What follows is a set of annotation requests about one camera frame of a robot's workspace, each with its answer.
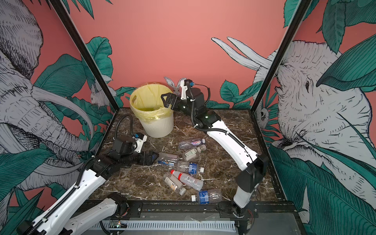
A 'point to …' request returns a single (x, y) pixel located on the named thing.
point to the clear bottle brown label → (173, 182)
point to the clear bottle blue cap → (167, 158)
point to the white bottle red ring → (191, 181)
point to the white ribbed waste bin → (163, 128)
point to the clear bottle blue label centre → (189, 168)
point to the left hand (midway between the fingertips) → (152, 153)
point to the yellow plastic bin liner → (147, 104)
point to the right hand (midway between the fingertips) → (164, 96)
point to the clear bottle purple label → (192, 143)
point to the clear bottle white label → (191, 154)
